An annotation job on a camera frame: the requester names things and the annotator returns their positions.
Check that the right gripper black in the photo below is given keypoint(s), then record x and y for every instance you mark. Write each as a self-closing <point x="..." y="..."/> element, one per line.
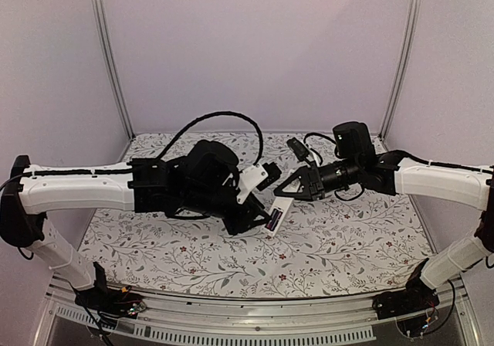
<point x="314" y="182"/>

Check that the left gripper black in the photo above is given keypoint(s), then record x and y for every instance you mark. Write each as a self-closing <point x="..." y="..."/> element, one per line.
<point x="243" y="221"/>

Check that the white remote control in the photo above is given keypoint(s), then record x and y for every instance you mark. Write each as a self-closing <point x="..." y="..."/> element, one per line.
<point x="281" y="203"/>

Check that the blue battery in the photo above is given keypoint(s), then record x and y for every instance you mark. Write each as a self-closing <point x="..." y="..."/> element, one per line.
<point x="268" y="224"/>
<point x="277" y="214"/>

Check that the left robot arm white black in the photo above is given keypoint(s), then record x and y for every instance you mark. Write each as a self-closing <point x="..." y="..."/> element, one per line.
<point x="33" y="190"/>

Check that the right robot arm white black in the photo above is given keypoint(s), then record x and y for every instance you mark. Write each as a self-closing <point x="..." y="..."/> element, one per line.
<point x="401" y="173"/>

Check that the floral patterned table mat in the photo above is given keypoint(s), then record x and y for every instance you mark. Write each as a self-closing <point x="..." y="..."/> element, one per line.
<point x="349" y="243"/>

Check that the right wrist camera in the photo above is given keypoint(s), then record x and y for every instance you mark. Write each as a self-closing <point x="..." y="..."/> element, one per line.
<point x="303" y="152"/>

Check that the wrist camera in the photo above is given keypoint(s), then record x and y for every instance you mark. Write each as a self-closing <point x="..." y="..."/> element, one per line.
<point x="303" y="152"/>
<point x="256" y="176"/>

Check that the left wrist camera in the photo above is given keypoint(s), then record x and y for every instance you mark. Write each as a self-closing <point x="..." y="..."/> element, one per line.
<point x="256" y="176"/>

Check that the front aluminium rail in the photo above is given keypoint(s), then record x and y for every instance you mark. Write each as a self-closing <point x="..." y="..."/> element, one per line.
<point x="184" y="319"/>

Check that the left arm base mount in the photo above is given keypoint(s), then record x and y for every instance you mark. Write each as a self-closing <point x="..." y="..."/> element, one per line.
<point x="107" y="301"/>

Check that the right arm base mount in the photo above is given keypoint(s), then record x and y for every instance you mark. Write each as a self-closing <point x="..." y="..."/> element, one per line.
<point x="415" y="297"/>

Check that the left aluminium frame post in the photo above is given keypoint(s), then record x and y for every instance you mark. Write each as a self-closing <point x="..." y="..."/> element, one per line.
<point x="111" y="67"/>

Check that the aluminium frame post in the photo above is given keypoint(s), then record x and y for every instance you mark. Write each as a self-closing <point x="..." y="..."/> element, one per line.
<point x="400" y="72"/>
<point x="111" y="67"/>

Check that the right aluminium frame post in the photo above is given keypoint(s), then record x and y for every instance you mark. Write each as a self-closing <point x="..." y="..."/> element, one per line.
<point x="400" y="72"/>

